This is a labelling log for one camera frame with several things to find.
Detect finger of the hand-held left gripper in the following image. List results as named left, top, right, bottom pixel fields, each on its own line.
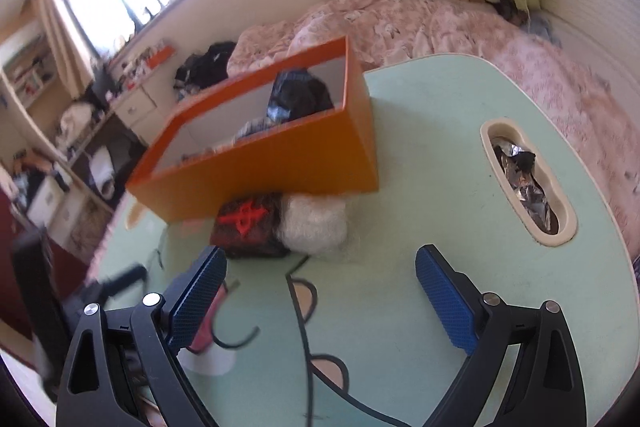
left=82, top=263, right=147, bottom=305

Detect pink bed sheet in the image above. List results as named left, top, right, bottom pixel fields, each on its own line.
left=95, top=194, right=141, bottom=258

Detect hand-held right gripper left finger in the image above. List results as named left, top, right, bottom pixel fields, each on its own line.
left=55, top=244, right=228, bottom=427

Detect green cartoon desktop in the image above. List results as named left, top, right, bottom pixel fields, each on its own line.
left=87, top=52, right=640, bottom=427

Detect black clothes pile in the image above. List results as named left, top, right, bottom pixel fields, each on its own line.
left=174, top=42, right=238, bottom=100

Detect dark red door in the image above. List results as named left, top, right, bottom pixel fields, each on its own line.
left=0, top=197, right=31, bottom=333

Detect foil wrappers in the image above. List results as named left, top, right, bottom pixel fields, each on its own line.
left=492, top=137, right=560, bottom=235

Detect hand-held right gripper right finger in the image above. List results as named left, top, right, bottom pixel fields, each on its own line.
left=415, top=244, right=587, bottom=427

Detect white shelf desk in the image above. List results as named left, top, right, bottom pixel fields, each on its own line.
left=0, top=17, right=131, bottom=228

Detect dark red pouch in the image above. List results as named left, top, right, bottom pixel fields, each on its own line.
left=210, top=193, right=291, bottom=260

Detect black lace cloth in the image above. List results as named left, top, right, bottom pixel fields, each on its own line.
left=235, top=69, right=335, bottom=140

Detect white cylindrical object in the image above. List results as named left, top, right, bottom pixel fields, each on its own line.
left=87, top=147, right=118, bottom=200

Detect orange cardboard box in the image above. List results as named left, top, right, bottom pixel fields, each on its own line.
left=125, top=36, right=380, bottom=224

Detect orange tray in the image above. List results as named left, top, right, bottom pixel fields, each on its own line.
left=147, top=46, right=176, bottom=68

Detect blue grey cloth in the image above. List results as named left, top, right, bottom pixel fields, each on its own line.
left=527, top=14, right=556, bottom=42

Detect pink floral quilt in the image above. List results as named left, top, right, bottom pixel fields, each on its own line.
left=227, top=0, right=640, bottom=258

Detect beige curtain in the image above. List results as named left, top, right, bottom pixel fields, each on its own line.
left=35, top=0, right=96, bottom=100

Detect white drawer cabinet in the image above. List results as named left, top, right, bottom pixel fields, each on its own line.
left=112, top=79, right=176, bottom=132

